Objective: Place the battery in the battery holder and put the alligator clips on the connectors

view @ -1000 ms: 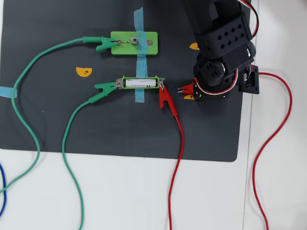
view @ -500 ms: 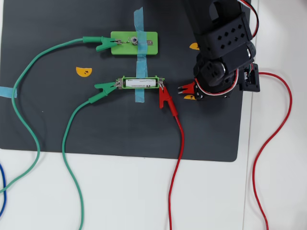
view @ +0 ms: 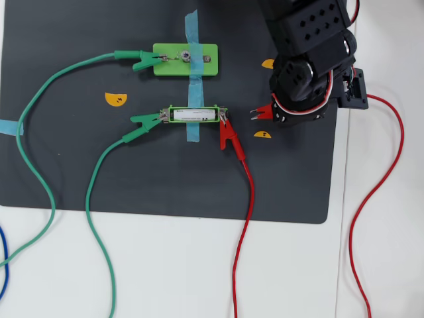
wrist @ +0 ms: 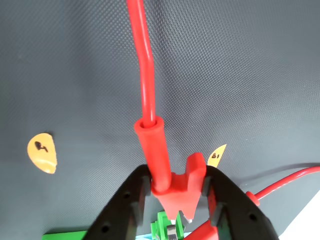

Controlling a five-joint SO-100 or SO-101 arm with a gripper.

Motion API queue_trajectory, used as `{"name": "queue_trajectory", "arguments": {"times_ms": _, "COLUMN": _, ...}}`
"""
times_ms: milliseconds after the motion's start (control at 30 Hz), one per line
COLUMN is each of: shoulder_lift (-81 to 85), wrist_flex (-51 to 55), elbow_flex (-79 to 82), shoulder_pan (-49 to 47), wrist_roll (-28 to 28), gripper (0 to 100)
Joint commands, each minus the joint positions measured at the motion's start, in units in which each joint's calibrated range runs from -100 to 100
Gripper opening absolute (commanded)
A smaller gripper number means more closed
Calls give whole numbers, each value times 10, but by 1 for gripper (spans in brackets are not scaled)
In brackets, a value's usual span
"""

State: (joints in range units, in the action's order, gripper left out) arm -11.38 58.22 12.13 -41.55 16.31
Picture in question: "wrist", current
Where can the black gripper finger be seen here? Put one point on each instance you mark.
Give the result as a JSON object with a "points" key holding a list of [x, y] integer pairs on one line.
{"points": [[120, 210], [237, 215]]}

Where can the red alligator clip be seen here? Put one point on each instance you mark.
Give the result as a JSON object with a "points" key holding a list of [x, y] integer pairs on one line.
{"points": [[155, 150], [205, 232]]}

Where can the green battery holder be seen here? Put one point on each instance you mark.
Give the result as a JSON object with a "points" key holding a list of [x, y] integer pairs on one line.
{"points": [[162, 222]]}

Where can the green bulb holder board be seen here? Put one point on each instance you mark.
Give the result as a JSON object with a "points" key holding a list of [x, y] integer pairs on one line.
{"points": [[65, 236]]}

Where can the blue masking tape strip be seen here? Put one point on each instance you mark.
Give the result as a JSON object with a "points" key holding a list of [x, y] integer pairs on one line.
{"points": [[145, 237]]}

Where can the yellow half-round sticker marked B1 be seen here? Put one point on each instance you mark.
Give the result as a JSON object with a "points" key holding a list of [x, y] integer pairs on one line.
{"points": [[216, 160]]}

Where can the yellow half-round lightning sticker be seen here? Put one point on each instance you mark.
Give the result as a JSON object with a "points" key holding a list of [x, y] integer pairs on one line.
{"points": [[42, 160]]}

